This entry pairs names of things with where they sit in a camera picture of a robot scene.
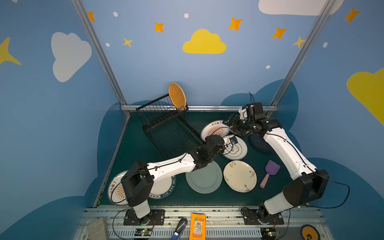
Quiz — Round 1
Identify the white plate orange sunburst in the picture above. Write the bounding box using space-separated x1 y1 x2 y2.
201 120 230 142

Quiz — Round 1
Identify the large plain green plate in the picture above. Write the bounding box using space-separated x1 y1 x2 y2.
186 161 223 194

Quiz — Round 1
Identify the yellow woven wicker plate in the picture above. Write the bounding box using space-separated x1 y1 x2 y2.
169 83 187 110

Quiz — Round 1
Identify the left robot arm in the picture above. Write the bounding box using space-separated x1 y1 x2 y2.
120 135 225 220

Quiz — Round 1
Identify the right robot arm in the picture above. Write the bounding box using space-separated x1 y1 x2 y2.
223 103 330 218

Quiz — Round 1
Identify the dark navy plate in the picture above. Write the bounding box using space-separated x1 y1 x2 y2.
249 133 274 153

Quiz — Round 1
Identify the cream floral plate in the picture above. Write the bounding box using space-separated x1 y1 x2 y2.
223 160 257 193

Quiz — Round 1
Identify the purple pink spatula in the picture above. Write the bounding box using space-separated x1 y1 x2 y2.
260 160 281 189

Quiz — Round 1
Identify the white plate green lettered rim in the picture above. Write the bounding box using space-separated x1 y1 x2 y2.
149 176 177 200

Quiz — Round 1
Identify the orange yellow box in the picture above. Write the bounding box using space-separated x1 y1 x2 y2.
190 213 207 240

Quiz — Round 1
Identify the sunburst plate at left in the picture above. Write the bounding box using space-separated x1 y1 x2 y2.
108 171 128 206

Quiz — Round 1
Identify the yellow black tape roll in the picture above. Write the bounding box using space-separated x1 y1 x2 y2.
301 225 321 240

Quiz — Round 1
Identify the grey foam block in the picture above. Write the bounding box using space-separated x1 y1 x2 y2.
89 218 109 240

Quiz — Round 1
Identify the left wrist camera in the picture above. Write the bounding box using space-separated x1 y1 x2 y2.
223 135 238 152

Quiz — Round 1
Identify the black wire dish rack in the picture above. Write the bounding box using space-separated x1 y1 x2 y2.
136 94 203 159

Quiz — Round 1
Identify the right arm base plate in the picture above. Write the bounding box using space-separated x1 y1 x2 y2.
240 208 284 225

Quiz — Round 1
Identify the blue black handled tool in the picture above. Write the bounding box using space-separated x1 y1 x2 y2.
171 218 188 240

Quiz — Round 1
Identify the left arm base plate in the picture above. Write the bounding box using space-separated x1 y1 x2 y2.
124 209 165 226

